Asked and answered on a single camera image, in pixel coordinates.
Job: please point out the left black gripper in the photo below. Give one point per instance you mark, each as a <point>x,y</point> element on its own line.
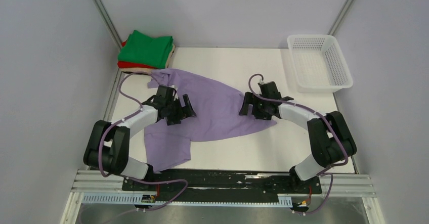
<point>183,112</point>

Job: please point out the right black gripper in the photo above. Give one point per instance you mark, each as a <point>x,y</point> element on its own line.
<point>250,99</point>

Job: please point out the aluminium frame rail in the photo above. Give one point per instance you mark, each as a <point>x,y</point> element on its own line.
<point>333,185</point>

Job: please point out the left corner metal post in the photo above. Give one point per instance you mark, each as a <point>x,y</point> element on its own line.
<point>108,22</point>

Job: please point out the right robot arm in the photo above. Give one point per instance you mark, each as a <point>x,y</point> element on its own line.
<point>331,141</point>

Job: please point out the green folded t shirt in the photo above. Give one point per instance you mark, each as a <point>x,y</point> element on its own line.
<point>160,46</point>

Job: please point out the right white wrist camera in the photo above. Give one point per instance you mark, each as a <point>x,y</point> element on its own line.
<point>264,81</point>

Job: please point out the purple t shirt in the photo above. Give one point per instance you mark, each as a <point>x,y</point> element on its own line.
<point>217,108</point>

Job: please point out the corner metal post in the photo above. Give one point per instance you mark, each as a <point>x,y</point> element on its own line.
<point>340,17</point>
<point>108,22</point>

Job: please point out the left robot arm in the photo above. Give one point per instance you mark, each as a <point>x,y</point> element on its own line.
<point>108,148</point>

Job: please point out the right corner metal post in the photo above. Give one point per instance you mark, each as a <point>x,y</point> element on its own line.
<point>340,17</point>

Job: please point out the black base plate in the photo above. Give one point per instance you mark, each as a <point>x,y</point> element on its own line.
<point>225,185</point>

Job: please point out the white plastic basket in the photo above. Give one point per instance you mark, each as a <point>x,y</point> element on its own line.
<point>318,63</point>

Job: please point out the white cable duct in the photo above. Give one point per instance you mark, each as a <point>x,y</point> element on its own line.
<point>141,199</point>

